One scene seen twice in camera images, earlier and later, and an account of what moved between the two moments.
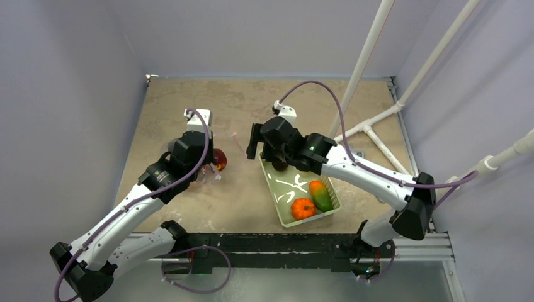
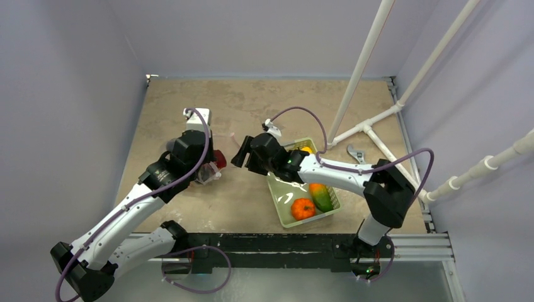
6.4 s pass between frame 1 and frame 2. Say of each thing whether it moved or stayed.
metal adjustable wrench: stayed
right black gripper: moved
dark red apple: stayed
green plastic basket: stayed
